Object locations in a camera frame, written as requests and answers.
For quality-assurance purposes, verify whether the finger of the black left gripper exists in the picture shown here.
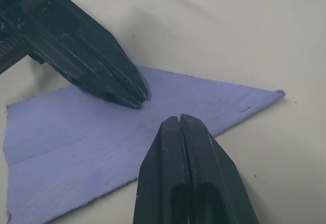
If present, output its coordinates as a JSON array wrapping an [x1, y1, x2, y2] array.
[[50, 0, 149, 103], [24, 12, 143, 110]]

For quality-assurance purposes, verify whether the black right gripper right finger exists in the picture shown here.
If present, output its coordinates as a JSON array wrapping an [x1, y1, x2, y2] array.
[[179, 114, 260, 224]]

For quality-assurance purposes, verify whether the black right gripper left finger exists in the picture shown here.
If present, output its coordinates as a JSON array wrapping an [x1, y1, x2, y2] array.
[[132, 116, 192, 224]]

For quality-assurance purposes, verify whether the lavender blue paper sheet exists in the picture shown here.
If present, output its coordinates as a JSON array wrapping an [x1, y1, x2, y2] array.
[[4, 65, 287, 224]]

